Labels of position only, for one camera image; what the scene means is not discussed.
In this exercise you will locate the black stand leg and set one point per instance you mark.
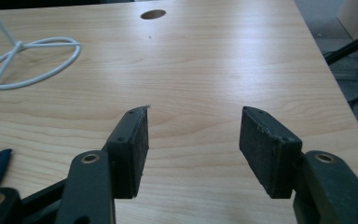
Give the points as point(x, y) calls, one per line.
point(351, 47)

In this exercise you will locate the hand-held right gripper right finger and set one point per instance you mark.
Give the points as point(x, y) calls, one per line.
point(268, 155)

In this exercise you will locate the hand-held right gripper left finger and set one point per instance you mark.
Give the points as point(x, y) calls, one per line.
point(127, 155)

